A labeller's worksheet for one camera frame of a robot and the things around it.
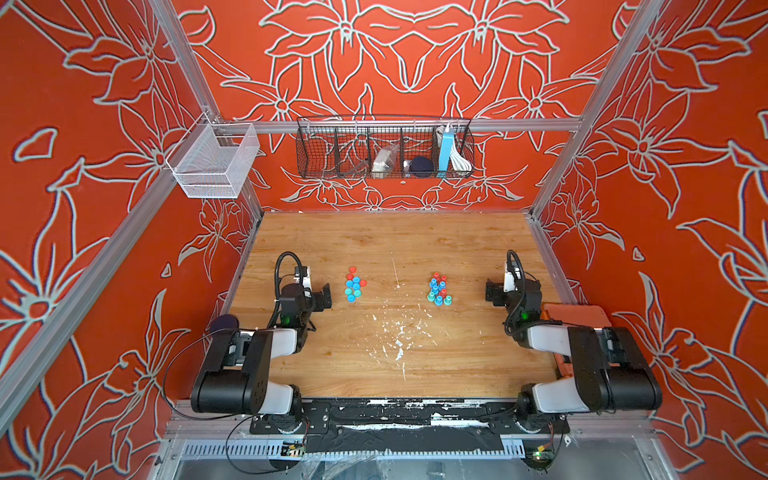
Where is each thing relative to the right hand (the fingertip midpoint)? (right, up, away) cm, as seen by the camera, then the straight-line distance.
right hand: (499, 276), depth 92 cm
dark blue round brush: (-86, -15, -2) cm, 87 cm away
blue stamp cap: (-48, -3, +6) cm, 49 cm away
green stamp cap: (-48, -6, +5) cm, 49 cm away
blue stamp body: (-20, -3, +5) cm, 21 cm away
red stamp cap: (-48, +1, +11) cm, 49 cm away
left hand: (-59, -2, +1) cm, 59 cm away
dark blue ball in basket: (-24, +35, +3) cm, 43 cm away
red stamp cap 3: (-48, -1, +8) cm, 49 cm away
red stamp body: (-19, -1, +5) cm, 20 cm away
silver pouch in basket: (-36, +36, -1) cm, 51 cm away
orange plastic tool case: (+20, -11, -6) cm, 24 cm away
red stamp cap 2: (-44, -3, +8) cm, 44 cm away
